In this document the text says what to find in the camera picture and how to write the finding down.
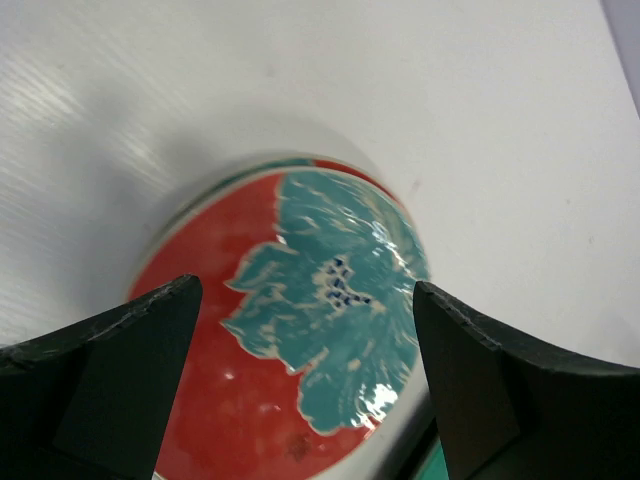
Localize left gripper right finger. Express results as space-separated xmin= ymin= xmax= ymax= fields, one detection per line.
xmin=413 ymin=282 xmax=639 ymax=479

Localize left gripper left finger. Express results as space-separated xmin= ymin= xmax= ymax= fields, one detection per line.
xmin=1 ymin=275 xmax=203 ymax=479

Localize black green square plate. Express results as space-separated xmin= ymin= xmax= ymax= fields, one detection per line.
xmin=402 ymin=436 xmax=449 ymax=480

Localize red teal round plate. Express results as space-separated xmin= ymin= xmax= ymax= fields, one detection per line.
xmin=127 ymin=161 xmax=428 ymax=479
xmin=183 ymin=155 xmax=403 ymax=208

